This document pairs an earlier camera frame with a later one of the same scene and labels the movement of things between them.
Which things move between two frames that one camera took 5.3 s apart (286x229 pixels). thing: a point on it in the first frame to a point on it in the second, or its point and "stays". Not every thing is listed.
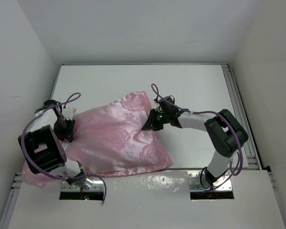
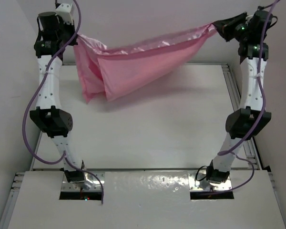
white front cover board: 160,200 stays
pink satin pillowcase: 109,140 to 112,74
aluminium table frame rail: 240,111 stays
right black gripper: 152,124 to 225,26
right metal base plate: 221,189 stays
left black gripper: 67,134 to 60,23
